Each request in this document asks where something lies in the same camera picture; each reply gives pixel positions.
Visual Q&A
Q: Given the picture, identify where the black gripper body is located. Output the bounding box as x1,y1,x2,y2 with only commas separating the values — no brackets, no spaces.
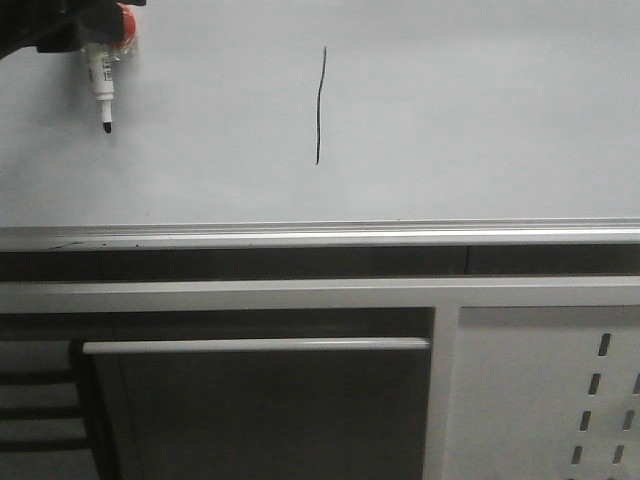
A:
1,0,147,58

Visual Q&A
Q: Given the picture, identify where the white dry-erase marker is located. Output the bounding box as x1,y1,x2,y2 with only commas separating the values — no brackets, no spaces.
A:
84,43,115,134

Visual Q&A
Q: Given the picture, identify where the red round magnet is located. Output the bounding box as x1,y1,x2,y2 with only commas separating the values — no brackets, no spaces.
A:
106,2,138,61

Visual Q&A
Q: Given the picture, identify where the dark grey panel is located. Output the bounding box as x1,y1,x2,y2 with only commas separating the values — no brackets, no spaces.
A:
93,350,430,479

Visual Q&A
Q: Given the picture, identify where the white perforated metal panel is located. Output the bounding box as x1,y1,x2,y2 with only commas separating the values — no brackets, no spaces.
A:
444,306,639,479

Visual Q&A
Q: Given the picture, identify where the white whiteboard with aluminium frame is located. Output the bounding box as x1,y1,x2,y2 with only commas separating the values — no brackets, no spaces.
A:
1,1,639,251

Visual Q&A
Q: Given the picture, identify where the white horizontal rail bar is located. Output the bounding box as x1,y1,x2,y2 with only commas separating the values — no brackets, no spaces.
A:
82,337,431,355

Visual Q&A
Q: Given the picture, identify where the white metal rack frame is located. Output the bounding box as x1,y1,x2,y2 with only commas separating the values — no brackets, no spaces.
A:
1,276,639,479

